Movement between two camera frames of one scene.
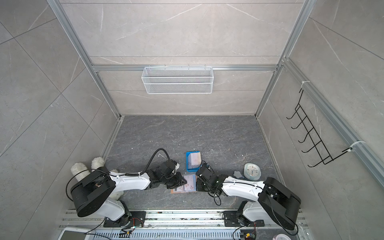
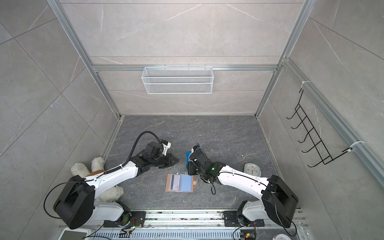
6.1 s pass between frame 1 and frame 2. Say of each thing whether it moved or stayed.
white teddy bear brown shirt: stayed
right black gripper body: moved
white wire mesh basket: stayed
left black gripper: moved
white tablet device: stayed
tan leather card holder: stayed
